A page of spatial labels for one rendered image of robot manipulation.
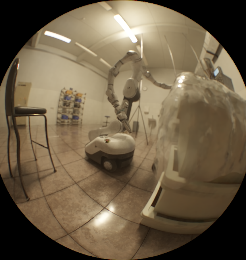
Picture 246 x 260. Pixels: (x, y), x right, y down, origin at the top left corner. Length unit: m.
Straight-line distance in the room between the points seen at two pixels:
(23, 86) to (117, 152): 4.57
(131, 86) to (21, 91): 4.44
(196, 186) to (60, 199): 0.74
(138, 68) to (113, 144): 0.91
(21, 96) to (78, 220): 4.42
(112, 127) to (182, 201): 0.84
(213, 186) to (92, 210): 0.61
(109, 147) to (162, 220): 0.67
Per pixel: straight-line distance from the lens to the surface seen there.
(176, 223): 0.42
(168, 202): 0.32
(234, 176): 0.38
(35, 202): 0.78
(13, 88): 0.63
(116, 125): 0.83
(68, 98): 4.38
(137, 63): 1.05
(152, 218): 0.39
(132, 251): 0.59
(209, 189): 0.27
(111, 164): 0.81
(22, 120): 4.42
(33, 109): 0.67
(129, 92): 0.84
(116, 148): 0.73
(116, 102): 0.70
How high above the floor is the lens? 0.57
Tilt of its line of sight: 8 degrees down
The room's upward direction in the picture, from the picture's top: 7 degrees clockwise
